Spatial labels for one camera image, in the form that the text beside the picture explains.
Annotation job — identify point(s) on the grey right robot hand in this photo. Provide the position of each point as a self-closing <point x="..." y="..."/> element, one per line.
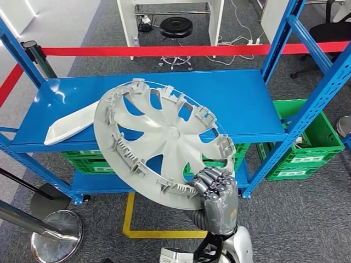
<point x="222" y="214"/>

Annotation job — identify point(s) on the grey plastic wheel cover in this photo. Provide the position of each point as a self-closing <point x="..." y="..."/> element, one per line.
<point x="170" y="134"/>

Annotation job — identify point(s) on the blue metal shelf rack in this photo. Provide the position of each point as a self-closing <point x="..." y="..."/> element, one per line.
<point x="241" y="94"/>

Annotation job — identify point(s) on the white plastic trim part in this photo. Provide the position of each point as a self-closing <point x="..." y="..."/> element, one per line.
<point x="69" y="125"/>

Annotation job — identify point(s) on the white power strip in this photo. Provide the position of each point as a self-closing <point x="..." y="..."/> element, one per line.
<point x="254" y="41"/>

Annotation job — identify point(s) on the chrome stanchion base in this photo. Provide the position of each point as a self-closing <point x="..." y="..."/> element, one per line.
<point x="345" y="127"/>

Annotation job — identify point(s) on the black round stool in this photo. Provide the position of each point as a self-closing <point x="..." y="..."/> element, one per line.
<point x="175" y="27"/>

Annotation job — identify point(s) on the red barrier belt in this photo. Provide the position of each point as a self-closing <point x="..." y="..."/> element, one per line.
<point x="137" y="51"/>
<point x="10" y="83"/>

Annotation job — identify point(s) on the white partition panel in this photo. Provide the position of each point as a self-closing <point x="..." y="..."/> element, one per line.
<point x="274" y="18"/>

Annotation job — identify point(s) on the chrome belt stanchion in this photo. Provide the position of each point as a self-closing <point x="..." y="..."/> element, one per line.
<point x="57" y="236"/>

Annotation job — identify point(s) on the dark belt stanchion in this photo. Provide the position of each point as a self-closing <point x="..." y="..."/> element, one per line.
<point x="52" y="207"/>

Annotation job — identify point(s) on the black office chair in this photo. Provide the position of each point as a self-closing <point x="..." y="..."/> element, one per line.
<point x="329" y="32"/>

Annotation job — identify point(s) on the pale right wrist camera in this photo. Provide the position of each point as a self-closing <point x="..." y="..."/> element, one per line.
<point x="175" y="256"/>

